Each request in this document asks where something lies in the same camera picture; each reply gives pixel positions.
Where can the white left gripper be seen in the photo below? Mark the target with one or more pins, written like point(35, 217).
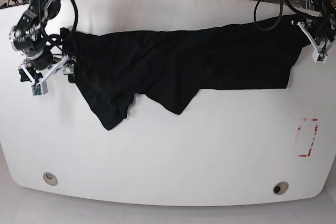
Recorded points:
point(317, 50)

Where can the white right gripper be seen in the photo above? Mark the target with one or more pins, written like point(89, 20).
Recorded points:
point(52, 69)

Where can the black T-shirt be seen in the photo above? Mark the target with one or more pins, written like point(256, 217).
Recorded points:
point(170, 67)

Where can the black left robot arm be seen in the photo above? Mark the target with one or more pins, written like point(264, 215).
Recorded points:
point(320, 29)

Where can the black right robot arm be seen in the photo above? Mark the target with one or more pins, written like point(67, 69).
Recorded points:
point(30, 38)

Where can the red tape rectangle marking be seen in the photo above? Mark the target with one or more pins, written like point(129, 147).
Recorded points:
point(305, 136)

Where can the left table grommet hole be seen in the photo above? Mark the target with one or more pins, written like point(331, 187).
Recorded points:
point(50, 179)

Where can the table grommet hole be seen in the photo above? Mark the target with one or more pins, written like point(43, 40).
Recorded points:
point(280, 188)
point(50, 179)

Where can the right table grommet hole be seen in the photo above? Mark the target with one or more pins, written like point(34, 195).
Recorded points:
point(280, 188)

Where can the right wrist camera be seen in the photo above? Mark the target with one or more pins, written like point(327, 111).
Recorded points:
point(39, 88)

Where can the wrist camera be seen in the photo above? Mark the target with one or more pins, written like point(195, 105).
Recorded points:
point(39, 88)
point(319, 57)

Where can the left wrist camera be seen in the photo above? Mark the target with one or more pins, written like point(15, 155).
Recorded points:
point(319, 57)

